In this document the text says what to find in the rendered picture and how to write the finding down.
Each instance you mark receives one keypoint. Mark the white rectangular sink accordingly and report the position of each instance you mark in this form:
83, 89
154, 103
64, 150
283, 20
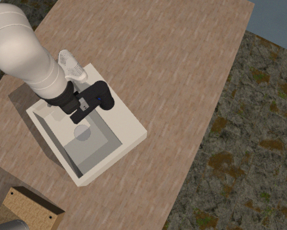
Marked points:
88, 148

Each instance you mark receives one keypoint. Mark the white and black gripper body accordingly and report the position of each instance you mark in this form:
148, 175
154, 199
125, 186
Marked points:
60, 92

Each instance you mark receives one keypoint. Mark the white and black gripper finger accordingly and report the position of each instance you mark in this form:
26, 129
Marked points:
84, 105
75, 91

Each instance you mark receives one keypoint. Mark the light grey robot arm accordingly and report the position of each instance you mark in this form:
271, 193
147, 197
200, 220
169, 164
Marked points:
22, 56

